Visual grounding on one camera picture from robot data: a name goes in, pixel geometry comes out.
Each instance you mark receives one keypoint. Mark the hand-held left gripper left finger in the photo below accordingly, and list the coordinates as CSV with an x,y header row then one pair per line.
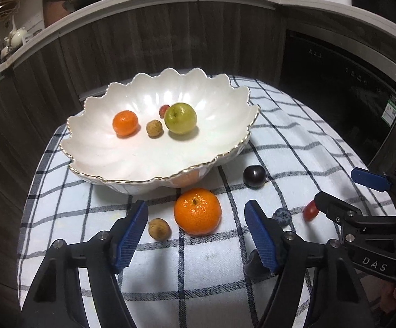
x,y
131,239

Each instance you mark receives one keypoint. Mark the green apple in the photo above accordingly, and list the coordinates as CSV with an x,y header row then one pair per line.
x,y
181,118

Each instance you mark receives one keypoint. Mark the dark wood lower cabinets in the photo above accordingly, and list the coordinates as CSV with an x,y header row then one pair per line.
x,y
150,41

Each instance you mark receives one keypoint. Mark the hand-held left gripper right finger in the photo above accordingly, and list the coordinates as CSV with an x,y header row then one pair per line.
x,y
261,235

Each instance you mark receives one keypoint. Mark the white teapot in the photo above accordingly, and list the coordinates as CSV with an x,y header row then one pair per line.
x,y
17,37

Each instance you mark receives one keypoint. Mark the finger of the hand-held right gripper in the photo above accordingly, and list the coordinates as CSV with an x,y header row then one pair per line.
x,y
369,178
338,208

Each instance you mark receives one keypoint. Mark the wooden cutting board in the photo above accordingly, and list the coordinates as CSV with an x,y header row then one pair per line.
x,y
52,10

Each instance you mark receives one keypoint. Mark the black built-in dishwasher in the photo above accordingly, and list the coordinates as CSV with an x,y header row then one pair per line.
x,y
338,109

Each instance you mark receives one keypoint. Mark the blue checked white cloth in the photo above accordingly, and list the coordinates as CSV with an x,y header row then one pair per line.
x,y
304,143

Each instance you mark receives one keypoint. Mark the white scalloped ceramic bowl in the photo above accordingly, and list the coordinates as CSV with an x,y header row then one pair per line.
x,y
133,157

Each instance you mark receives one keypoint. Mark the blueberry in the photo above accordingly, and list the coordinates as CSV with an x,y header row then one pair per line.
x,y
281,217

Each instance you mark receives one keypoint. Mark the green energy label sticker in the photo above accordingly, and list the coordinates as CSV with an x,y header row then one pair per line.
x,y
392,110

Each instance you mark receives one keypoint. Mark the red cherry tomato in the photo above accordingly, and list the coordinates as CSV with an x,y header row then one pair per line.
x,y
310,211

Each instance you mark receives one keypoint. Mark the orange mandarin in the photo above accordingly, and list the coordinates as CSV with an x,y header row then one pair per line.
x,y
198,211
125,123

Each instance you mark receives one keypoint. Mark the brown longan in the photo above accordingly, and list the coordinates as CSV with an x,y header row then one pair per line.
x,y
155,128
158,229

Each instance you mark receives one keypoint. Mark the red grape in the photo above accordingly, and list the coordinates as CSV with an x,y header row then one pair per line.
x,y
163,110

